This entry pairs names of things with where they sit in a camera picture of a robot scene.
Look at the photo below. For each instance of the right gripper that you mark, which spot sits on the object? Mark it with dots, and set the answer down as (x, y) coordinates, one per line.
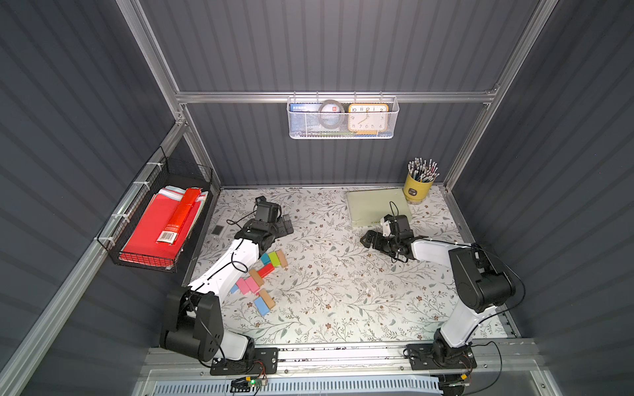
(379, 240)

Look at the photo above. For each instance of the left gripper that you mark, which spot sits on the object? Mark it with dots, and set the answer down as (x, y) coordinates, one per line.
(277, 226)

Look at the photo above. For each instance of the teal block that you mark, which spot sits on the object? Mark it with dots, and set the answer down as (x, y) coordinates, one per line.
(265, 258)

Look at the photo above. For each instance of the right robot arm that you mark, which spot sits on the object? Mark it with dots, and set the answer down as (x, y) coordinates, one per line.
(481, 282)

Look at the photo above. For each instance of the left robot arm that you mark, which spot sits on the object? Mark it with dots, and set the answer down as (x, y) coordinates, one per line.
(193, 322)

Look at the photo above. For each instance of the green block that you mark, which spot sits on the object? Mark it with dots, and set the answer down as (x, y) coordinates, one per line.
(274, 259)

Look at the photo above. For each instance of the tan wooden block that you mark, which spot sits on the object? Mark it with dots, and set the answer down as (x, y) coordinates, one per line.
(282, 258)

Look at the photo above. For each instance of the pale green workspace book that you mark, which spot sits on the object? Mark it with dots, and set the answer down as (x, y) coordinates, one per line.
(368, 207)

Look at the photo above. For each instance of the red block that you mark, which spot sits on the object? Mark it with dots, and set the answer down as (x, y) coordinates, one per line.
(266, 270)

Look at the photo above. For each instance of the white remote control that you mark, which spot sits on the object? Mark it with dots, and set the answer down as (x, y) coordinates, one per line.
(220, 225)

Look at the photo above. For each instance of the tan block middle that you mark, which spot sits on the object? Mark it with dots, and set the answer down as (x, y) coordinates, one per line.
(256, 277)

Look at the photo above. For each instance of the yellow pen cup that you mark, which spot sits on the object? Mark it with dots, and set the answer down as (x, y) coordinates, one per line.
(421, 175)

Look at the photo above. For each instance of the pink block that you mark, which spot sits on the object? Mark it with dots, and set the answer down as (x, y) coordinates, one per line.
(243, 286)
(254, 287)

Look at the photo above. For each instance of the tan block front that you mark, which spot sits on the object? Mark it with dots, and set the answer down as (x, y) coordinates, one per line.
(268, 300)

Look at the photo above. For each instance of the blue block front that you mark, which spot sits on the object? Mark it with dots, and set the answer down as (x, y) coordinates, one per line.
(261, 306)

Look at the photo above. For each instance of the red long box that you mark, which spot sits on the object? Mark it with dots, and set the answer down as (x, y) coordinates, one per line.
(178, 221)

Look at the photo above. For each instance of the red folder stack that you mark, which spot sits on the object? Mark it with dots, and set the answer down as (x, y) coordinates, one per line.
(142, 248)

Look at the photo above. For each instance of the yellow square clock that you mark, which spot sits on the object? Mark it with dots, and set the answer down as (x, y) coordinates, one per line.
(368, 118)

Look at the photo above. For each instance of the grey tape roll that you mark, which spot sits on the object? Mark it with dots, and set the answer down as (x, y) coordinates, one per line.
(330, 114)

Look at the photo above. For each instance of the green circuit board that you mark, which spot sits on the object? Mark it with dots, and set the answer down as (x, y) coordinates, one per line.
(247, 384)

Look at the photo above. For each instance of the white wire wall basket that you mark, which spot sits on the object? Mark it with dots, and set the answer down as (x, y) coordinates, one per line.
(303, 123)

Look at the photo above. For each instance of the black wire side basket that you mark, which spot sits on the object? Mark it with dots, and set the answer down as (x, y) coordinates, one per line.
(165, 171)

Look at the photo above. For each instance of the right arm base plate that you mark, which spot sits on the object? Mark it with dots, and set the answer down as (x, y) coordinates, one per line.
(437, 356)

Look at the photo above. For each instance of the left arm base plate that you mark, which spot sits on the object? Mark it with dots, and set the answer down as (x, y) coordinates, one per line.
(259, 361)

